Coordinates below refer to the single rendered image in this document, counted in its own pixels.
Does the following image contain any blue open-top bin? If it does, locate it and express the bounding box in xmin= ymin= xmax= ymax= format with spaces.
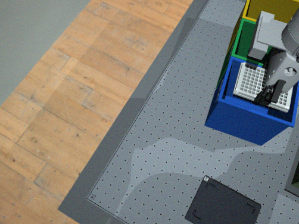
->
xmin=205 ymin=57 xmax=299 ymax=146

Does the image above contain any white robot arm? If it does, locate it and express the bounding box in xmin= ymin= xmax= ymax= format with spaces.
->
xmin=248 ymin=8 xmax=299 ymax=60

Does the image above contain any green bin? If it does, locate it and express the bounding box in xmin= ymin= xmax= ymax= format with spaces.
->
xmin=217 ymin=19 xmax=273 ymax=85

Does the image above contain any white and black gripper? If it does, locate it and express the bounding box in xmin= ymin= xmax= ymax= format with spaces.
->
xmin=254 ymin=48 xmax=299 ymax=105

